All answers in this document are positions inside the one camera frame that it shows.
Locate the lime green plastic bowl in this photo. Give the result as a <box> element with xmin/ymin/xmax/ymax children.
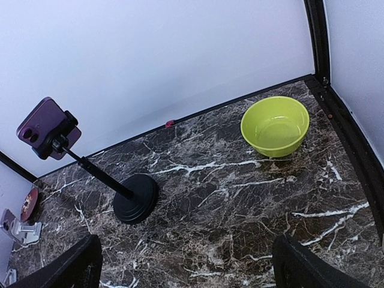
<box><xmin>240</xmin><ymin>96</ymin><xmax>310</xmax><ymax>158</ymax></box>

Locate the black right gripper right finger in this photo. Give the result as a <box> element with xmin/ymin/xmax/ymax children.
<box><xmin>272</xmin><ymin>234</ymin><xmax>367</xmax><ymax>287</ymax></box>

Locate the purple phone in clear case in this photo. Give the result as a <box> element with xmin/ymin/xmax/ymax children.
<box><xmin>1</xmin><ymin>209</ymin><xmax>16</xmax><ymax>238</ymax></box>

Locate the small red clip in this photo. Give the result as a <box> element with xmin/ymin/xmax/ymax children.
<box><xmin>165</xmin><ymin>120</ymin><xmax>175</xmax><ymax>128</ymax></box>

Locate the black rear gooseneck phone stand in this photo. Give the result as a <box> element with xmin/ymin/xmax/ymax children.
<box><xmin>33</xmin><ymin>111</ymin><xmax>159</xmax><ymax>224</ymax></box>

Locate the white folding phone stand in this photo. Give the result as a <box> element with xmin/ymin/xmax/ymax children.
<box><xmin>10</xmin><ymin>220</ymin><xmax>43</xmax><ymax>246</ymax></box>

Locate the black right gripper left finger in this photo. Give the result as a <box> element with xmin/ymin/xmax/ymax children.
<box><xmin>13</xmin><ymin>235</ymin><xmax>103</xmax><ymax>287</ymax></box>

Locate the purple phone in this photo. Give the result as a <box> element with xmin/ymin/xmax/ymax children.
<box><xmin>16</xmin><ymin>97</ymin><xmax>82</xmax><ymax>160</ymax></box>
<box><xmin>1</xmin><ymin>209</ymin><xmax>16</xmax><ymax>238</ymax></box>

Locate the red patterned round plate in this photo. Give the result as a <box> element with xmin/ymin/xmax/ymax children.
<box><xmin>20</xmin><ymin>187</ymin><xmax>39</xmax><ymax>222</ymax></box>

